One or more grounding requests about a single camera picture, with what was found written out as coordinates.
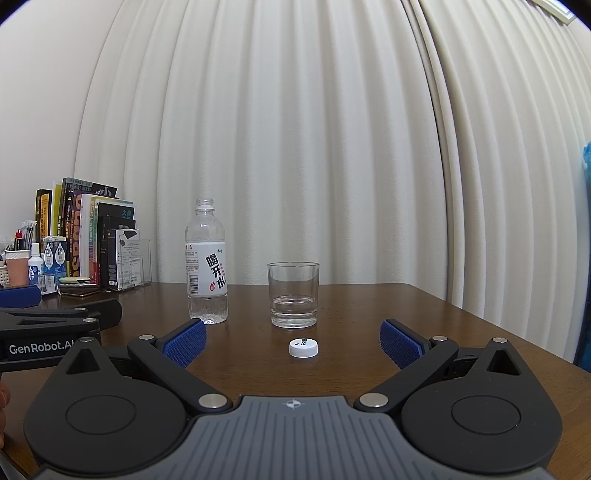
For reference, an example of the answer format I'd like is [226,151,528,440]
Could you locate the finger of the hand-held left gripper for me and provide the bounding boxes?
[0,285,43,309]
[0,298,123,334]

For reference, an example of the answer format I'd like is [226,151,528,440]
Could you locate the pink cup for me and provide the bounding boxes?
[5,250,31,287]

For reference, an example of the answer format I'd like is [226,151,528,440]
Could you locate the blue and white carton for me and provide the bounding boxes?
[43,236,67,284]

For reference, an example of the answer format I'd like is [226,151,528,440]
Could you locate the clear drinking glass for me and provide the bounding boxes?
[268,261,321,329]

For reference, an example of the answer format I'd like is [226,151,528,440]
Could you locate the small white dropper bottle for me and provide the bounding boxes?
[28,243,45,285]

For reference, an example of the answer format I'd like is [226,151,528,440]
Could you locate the person's left hand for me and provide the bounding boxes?
[0,382,11,450]

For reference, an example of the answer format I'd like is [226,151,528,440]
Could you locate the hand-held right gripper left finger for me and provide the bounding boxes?
[55,319,234,414]

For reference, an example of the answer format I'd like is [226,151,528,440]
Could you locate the white pleated curtain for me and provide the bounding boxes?
[75,0,591,366]

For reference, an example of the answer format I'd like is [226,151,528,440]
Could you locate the stack of flat notebooks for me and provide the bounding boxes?
[58,281,101,297]

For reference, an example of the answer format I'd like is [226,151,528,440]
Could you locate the white bottle cap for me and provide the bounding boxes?
[289,338,320,359]

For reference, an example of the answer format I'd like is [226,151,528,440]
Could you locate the black and white carton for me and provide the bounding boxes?
[119,229,142,291]

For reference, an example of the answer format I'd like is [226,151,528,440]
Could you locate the clear plastic water bottle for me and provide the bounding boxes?
[185,198,229,325]

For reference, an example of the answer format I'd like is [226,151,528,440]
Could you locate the row of upright books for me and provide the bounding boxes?
[34,176,138,291]

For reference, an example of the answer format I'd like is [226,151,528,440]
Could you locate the clear acrylic bookend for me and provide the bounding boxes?
[139,239,153,285]

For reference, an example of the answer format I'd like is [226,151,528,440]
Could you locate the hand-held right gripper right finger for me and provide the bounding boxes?
[355,319,532,414]

